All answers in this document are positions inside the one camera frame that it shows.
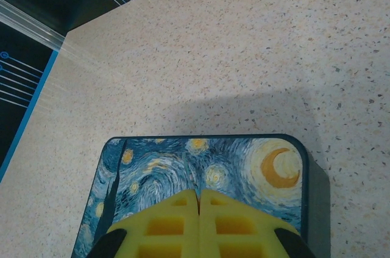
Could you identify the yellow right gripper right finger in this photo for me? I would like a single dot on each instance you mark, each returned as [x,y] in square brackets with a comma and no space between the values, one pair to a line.
[237,230]

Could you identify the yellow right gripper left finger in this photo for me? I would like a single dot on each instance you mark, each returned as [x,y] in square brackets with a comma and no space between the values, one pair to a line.
[170,233]

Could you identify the starry night print box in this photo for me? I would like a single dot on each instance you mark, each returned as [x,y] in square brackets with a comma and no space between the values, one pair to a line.
[243,160]

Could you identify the aluminium frame post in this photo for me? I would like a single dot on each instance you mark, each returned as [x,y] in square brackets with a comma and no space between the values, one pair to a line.
[30,26]

